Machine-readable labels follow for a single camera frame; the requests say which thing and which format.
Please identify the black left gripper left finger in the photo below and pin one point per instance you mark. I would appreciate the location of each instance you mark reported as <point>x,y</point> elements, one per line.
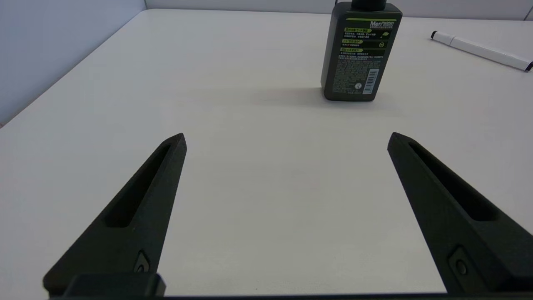
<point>129,233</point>

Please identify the white marker with black ends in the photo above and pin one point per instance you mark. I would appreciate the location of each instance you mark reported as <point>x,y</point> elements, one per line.
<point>479,49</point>

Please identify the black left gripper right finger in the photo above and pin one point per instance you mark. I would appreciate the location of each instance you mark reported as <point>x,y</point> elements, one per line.
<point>454,233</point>

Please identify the dark green labelled bottle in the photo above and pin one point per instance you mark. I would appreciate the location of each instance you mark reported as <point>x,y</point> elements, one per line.
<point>358,54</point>

